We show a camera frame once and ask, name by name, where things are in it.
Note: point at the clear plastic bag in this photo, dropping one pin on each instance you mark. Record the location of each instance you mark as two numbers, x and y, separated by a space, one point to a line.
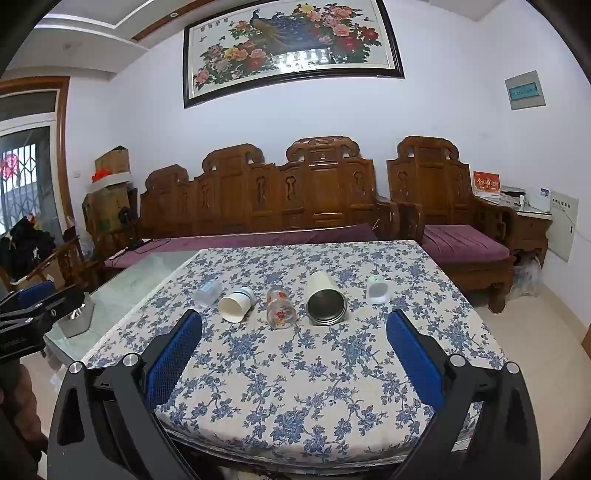
526 276

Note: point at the metal ashtray box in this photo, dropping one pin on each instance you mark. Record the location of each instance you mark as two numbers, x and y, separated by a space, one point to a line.
76 321

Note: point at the cream stainless steel cup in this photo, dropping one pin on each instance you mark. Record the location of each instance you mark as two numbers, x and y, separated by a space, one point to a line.
325 302

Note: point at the wall electrical box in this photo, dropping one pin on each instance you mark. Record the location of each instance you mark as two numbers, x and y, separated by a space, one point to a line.
525 90

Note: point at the white router box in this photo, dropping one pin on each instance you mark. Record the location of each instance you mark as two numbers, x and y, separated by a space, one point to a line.
539 199

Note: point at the wooden side table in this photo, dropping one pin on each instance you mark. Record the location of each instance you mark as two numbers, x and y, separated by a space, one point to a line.
531 230

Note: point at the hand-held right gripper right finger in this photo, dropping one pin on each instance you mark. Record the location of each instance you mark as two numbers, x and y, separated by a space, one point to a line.
413 355

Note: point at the white paper cup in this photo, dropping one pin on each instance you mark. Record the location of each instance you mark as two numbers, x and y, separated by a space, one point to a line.
235 305

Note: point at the long purple seat cushion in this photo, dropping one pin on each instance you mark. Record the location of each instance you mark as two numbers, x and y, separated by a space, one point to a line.
240 242

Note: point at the carved wooden armchair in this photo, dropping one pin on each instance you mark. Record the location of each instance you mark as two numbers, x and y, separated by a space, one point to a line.
429 184

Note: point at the framed peacock flower painting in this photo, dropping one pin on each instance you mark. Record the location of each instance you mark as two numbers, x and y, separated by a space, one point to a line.
295 46

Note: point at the red flower glass cup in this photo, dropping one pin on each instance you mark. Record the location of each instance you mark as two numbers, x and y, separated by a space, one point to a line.
280 309

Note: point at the square purple seat cushion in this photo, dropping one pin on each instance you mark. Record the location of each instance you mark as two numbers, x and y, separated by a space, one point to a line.
461 242

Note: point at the wooden side chair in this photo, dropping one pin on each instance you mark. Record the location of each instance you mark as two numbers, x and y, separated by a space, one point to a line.
69 263

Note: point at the carved wooden sofa bench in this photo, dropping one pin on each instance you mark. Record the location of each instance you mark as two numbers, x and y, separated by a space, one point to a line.
277 194

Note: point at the wooden door frame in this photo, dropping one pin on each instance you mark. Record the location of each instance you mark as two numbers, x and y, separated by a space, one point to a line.
62 152

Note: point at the small cardboard box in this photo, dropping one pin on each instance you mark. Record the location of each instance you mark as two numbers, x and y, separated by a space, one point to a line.
113 160

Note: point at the small white cup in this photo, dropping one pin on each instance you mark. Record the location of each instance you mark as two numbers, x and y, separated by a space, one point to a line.
378 290

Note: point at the white wall panel door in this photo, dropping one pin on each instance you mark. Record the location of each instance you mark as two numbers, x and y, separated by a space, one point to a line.
563 226

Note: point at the red gift box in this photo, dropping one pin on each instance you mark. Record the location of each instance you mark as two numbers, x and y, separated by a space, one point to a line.
486 181

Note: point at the person's left forearm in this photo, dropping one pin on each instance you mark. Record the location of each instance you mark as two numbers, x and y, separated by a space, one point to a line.
21 406

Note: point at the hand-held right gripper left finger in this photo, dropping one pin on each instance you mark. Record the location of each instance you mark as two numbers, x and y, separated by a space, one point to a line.
178 350

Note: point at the pile of dark clothes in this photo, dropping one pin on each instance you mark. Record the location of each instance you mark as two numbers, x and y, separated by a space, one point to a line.
25 249

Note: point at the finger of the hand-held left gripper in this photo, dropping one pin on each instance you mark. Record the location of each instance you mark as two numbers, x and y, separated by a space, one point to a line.
55 307
36 292

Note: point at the blue floral tablecloth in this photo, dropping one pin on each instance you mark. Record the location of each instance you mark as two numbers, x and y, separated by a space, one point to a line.
295 369

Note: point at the clear plastic bottle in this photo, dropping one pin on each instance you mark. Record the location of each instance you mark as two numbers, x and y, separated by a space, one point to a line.
207 293

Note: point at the large cardboard box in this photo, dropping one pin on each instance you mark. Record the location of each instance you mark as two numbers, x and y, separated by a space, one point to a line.
108 207

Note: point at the glass-top coffee table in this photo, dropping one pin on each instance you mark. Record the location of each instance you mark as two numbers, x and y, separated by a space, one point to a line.
138 281

